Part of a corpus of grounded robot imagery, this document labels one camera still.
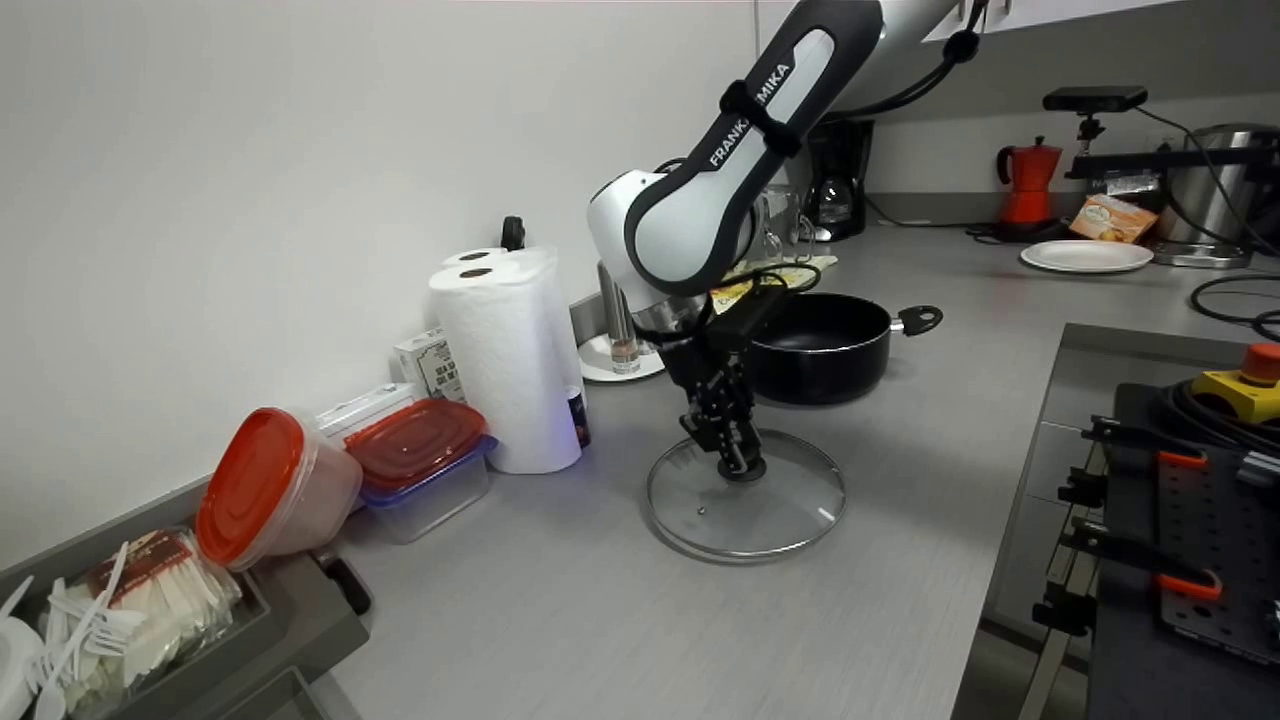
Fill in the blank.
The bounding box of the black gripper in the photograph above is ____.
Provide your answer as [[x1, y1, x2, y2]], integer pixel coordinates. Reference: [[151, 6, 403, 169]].
[[656, 288, 789, 483]]

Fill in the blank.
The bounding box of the glass pot lid black knob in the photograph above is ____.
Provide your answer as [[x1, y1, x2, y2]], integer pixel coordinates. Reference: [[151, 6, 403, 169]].
[[644, 428, 847, 562]]

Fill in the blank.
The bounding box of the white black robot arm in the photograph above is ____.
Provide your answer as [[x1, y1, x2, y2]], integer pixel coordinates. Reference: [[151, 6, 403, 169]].
[[588, 0, 931, 478]]

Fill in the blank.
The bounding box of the black cooking pot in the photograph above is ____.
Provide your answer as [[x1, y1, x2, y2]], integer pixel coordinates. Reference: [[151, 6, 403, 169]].
[[745, 290, 942, 405]]

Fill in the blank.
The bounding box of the flat red lid container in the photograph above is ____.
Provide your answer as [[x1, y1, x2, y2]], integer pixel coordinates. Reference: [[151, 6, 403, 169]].
[[345, 401, 493, 538]]

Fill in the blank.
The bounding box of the red moka pot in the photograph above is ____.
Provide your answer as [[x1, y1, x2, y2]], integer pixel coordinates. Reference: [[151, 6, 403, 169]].
[[995, 135, 1058, 228]]

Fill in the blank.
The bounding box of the red lid tilted container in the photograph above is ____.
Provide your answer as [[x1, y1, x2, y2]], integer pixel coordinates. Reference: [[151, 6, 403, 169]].
[[194, 406, 365, 567]]

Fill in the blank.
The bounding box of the steel kettle pot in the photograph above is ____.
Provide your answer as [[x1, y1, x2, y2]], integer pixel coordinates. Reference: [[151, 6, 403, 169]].
[[1157, 122, 1280, 267]]

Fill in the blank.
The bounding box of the white saucer plate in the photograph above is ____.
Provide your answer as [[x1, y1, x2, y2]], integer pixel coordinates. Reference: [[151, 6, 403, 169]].
[[576, 337, 664, 383]]

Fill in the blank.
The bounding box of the silver salt shaker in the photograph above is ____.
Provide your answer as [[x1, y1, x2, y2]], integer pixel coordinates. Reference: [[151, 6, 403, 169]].
[[595, 264, 640, 367]]

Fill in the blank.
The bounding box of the printed cream dish towel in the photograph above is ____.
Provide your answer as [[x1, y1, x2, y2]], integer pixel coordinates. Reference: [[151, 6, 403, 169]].
[[711, 257, 831, 317]]

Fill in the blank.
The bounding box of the white paper towel roll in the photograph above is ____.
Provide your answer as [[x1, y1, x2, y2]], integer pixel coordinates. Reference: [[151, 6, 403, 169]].
[[427, 246, 578, 475]]

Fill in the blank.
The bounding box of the small white box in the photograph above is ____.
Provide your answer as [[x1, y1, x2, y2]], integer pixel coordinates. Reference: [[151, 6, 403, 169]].
[[392, 332, 464, 401]]

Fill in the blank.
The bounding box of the white dinner plate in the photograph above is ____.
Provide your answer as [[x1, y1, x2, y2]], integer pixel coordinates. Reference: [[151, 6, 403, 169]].
[[1016, 241, 1152, 274]]

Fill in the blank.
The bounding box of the black clamp rack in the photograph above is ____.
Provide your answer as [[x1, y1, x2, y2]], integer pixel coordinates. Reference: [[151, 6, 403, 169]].
[[1033, 383, 1280, 720]]

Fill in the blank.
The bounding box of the red emergency stop button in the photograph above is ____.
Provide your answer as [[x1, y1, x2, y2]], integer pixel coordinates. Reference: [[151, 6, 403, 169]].
[[1193, 342, 1280, 424]]

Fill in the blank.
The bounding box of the grey tray with plastic cutlery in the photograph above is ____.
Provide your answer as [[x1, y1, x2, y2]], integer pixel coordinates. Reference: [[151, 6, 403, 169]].
[[0, 526, 366, 720]]

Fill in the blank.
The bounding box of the black camera on stand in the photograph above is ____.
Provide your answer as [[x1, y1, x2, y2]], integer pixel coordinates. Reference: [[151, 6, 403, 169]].
[[1041, 83, 1147, 149]]

